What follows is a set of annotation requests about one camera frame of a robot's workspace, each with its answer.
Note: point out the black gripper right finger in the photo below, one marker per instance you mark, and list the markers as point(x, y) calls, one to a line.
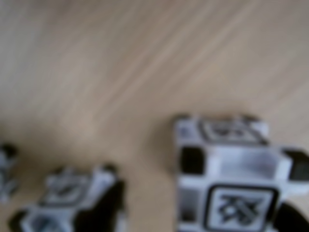
point(297, 222)

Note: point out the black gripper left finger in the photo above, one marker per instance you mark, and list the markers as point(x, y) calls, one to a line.
point(108, 212)

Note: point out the white cube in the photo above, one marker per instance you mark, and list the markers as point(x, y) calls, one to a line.
point(6, 174)
point(65, 191)
point(241, 169)

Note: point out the white cube, layered-diamond symbol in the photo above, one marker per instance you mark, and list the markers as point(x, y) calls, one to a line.
point(65, 191)

